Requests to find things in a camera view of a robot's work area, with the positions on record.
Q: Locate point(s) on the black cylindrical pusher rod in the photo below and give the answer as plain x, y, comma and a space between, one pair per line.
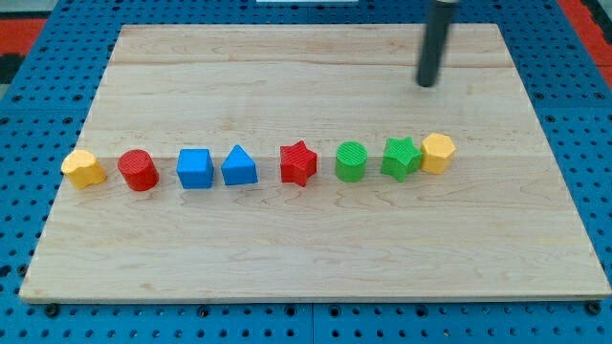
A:
436, 34

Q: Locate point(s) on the red cylinder block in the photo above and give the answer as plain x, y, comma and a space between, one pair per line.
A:
138, 170

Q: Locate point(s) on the yellow heart block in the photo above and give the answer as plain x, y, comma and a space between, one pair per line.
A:
82, 169

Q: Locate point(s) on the red star block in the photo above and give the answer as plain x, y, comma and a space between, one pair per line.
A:
297, 163

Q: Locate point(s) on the green star block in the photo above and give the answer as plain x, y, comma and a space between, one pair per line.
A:
400, 158

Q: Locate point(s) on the blue cube block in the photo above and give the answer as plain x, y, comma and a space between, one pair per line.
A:
195, 168

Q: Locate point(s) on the green cylinder block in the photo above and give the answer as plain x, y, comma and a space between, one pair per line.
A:
351, 160

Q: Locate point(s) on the light wooden board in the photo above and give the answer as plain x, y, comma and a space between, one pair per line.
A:
498, 225

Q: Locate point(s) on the yellow hexagon block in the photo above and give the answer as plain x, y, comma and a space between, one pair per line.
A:
437, 153

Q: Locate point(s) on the blue triangle block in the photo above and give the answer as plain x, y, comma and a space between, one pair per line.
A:
239, 167

